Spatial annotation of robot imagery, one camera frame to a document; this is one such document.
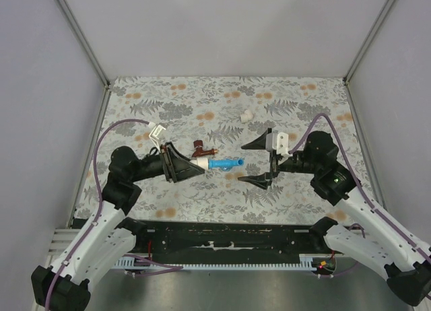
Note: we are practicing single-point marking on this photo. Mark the blue plastic water faucet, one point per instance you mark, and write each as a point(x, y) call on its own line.
point(225, 165)

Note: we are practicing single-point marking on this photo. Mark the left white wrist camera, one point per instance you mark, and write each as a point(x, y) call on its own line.
point(156, 132)

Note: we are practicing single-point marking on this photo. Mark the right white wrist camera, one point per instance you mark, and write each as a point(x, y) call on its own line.
point(278, 142)

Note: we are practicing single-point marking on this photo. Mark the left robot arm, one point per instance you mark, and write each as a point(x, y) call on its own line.
point(68, 282)

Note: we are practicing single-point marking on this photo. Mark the brown plastic water faucet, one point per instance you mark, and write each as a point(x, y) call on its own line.
point(200, 151)

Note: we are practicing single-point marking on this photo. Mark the right aluminium frame post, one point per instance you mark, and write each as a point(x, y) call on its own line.
point(376, 27)

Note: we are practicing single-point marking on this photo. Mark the white slotted cable duct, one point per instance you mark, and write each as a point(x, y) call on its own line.
point(134, 264)

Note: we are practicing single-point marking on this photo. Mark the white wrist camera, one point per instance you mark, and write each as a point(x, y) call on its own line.
point(156, 132)
point(278, 142)

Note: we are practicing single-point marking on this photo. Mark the white elbow fitting far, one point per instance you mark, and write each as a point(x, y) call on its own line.
point(246, 117)

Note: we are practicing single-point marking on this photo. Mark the floral patterned table mat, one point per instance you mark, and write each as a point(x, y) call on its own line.
point(208, 109)

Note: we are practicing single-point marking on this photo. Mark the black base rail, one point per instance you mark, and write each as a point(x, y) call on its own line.
point(172, 242)

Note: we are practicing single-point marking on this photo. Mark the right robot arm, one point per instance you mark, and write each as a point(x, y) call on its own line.
point(392, 252)

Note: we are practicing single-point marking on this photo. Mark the left aluminium frame post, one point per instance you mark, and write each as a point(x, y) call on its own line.
point(77, 31)

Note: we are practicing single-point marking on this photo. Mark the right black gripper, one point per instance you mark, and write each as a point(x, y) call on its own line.
point(264, 180)

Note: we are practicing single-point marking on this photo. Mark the green circuit board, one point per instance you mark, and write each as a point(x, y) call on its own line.
point(328, 265)

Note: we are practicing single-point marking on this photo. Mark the aluminium frame post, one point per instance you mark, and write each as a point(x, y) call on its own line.
point(77, 31)
point(376, 27)

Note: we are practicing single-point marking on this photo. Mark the white elbow fitting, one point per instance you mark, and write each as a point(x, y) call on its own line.
point(202, 162)

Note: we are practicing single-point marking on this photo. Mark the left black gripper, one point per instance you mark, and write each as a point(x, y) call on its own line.
point(175, 165)

